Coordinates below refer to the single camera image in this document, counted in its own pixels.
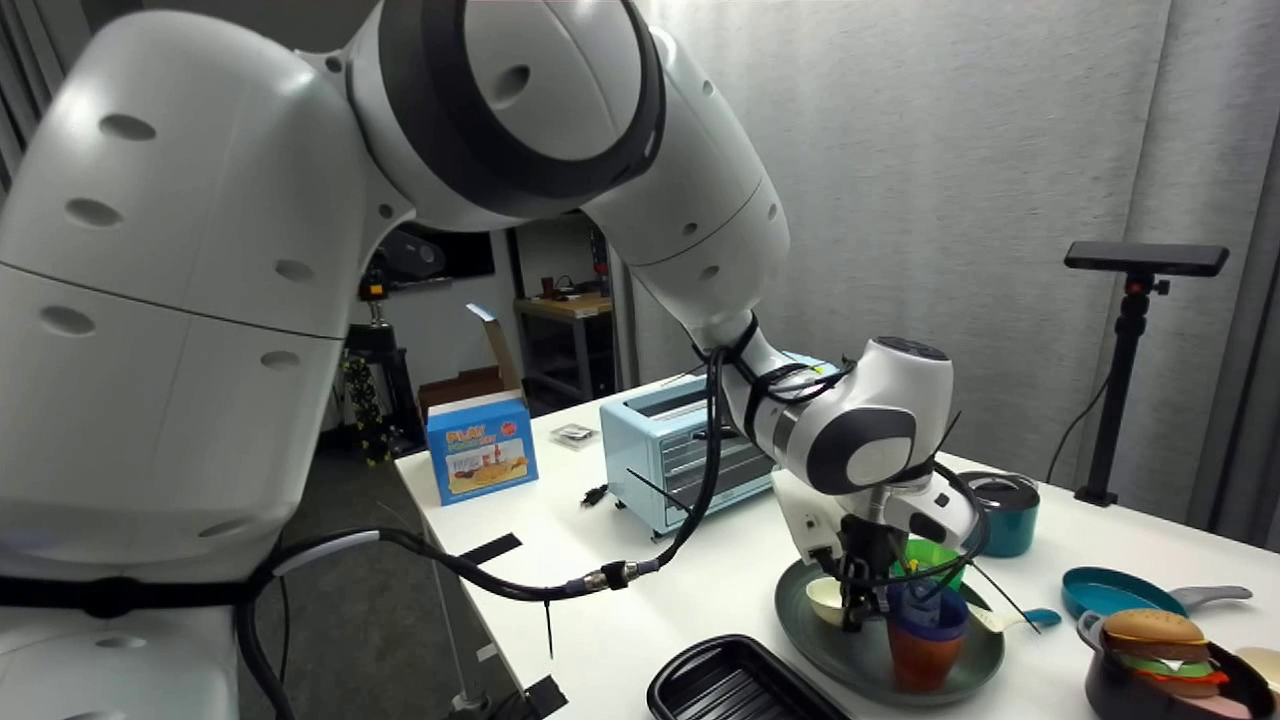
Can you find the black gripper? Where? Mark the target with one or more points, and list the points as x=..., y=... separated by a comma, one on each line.
x=867, y=546

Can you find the white bowl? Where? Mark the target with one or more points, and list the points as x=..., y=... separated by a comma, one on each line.
x=820, y=601

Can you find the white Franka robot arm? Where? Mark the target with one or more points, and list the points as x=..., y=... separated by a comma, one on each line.
x=200, y=264

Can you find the orange cup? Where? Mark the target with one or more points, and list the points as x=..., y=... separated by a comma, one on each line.
x=925, y=661

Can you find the black bowl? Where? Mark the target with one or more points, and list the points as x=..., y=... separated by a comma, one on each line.
x=1114, y=692

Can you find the grey round plate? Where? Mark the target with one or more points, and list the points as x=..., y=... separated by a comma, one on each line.
x=844, y=661

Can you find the green plastic item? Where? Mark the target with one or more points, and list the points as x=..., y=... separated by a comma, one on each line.
x=925, y=561

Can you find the white slotted piece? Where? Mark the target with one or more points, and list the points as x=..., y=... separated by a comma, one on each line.
x=982, y=598

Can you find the black ribbed tray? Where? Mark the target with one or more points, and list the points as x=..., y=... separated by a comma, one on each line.
x=727, y=686

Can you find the teal pot with dark lid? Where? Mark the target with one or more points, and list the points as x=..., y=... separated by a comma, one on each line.
x=1000, y=523

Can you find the teal spoon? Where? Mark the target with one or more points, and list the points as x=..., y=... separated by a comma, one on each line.
x=1042, y=616

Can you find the light blue toaster oven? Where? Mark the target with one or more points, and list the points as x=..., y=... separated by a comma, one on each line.
x=662, y=452

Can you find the small black object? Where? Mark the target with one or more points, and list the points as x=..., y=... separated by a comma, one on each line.
x=593, y=492

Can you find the toy burger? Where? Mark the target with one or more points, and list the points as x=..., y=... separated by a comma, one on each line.
x=1162, y=647

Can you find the black tape strip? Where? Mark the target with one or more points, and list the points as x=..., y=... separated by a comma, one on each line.
x=488, y=548

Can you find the beige toy bun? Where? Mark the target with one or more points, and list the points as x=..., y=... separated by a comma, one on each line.
x=1261, y=666

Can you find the blue printed box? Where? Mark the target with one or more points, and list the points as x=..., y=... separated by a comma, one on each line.
x=482, y=451

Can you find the wooden side table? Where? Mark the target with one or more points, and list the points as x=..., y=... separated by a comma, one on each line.
x=564, y=308

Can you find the brown cardboard box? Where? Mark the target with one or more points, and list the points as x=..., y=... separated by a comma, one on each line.
x=463, y=388

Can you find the black metal rack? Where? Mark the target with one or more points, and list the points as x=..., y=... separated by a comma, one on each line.
x=381, y=372

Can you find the black monitor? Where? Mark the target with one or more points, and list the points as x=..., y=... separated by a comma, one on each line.
x=435, y=255

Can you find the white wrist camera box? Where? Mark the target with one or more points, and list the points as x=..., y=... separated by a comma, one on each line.
x=938, y=512

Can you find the black camera on stand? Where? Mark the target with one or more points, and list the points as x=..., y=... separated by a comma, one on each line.
x=1147, y=257

